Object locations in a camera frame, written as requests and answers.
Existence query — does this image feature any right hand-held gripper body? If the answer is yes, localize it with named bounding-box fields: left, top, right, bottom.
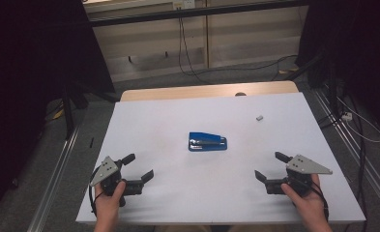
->
left=264, top=154, right=334, bottom=198

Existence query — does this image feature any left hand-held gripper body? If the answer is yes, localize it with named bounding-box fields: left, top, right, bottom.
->
left=89, top=156, right=145, bottom=208

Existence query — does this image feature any blue stapler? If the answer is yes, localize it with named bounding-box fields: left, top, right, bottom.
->
left=188, top=131, right=228, bottom=153

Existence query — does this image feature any person's left hand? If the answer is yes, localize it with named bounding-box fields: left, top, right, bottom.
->
left=94, top=180, right=128, bottom=221

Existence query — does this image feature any person's right hand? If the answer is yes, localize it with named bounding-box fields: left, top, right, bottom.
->
left=280, top=173, right=329, bottom=224

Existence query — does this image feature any white board sheet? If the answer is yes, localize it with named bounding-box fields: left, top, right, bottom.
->
left=75, top=92, right=366, bottom=225

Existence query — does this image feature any black tripod stand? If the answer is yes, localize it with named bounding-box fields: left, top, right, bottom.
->
left=60, top=81, right=119, bottom=141

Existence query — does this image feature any light wooden table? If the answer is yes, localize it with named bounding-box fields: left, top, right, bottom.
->
left=119, top=80, right=300, bottom=102

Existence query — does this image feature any beige wooden cabinet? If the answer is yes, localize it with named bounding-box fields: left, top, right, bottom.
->
left=82, top=0, right=309, bottom=83

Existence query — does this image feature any black curtain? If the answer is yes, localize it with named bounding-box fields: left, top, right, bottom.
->
left=0, top=0, right=116, bottom=226
left=297, top=0, right=380, bottom=138

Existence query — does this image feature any black horizontal bar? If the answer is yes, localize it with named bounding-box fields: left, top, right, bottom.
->
left=88, top=0, right=309, bottom=28

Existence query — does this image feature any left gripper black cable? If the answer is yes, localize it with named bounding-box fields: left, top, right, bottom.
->
left=88, top=165, right=102, bottom=218

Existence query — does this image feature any aluminium floor rail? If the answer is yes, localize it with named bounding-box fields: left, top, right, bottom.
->
left=26, top=124, right=82, bottom=232
left=311, top=86, right=380, bottom=212

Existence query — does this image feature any black cable bundle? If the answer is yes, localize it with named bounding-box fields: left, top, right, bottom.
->
left=316, top=80, right=369, bottom=232

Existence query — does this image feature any white floor cable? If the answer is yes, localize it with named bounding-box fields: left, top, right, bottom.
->
left=336, top=96, right=380, bottom=144

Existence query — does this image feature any black floor cable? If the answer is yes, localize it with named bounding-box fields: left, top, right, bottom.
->
left=206, top=53, right=300, bottom=81

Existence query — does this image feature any hanging black cable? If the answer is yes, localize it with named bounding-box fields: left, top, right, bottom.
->
left=177, top=15, right=211, bottom=85

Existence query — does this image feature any white wall socket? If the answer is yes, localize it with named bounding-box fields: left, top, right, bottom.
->
left=172, top=0, right=196, bottom=10

